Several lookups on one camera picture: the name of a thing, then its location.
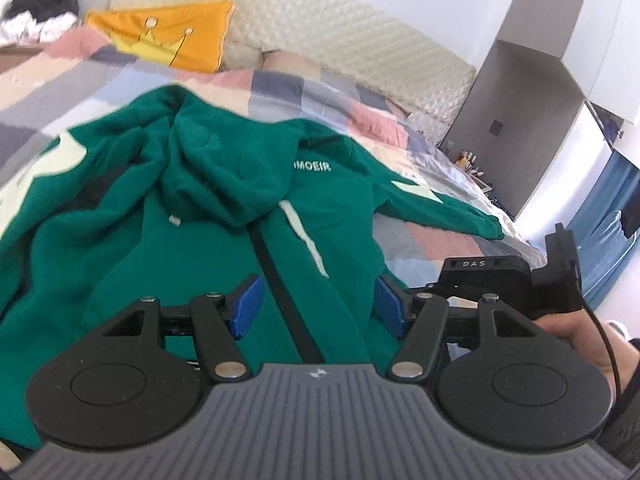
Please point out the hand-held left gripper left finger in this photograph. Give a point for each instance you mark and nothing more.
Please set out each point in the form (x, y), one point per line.
(245, 305)

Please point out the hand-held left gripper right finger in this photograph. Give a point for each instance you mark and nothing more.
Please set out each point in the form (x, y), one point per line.
(387, 307)

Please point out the green hoodie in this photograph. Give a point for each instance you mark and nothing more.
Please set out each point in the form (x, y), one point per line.
(150, 240)

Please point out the person's right forearm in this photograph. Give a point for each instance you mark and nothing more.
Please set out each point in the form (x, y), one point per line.
(625, 410)

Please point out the white clothes pile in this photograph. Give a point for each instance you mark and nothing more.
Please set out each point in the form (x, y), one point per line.
(20, 27)

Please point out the person's right hand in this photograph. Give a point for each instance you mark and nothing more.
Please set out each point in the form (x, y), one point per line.
(580, 330)

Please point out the row of cosmetic bottles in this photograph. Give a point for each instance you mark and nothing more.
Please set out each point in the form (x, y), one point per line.
(467, 160)

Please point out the blue curtain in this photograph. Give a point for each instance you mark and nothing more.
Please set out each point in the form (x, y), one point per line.
(620, 180)

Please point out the patchwork bed quilt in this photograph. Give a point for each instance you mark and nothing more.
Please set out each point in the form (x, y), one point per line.
(280, 90)

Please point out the patchwork pillow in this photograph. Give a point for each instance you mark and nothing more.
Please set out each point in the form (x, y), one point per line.
(290, 62)

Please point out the yellow crown pillow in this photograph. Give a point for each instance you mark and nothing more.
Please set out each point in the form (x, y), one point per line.
(200, 35)

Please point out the cream quilted headboard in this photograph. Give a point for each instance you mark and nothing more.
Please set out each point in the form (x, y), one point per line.
(325, 25)

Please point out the dark wall switch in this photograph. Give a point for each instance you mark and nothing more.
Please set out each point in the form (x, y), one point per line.
(495, 127)

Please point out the grey wall cabinet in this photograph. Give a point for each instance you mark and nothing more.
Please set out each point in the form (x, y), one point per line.
(530, 110)

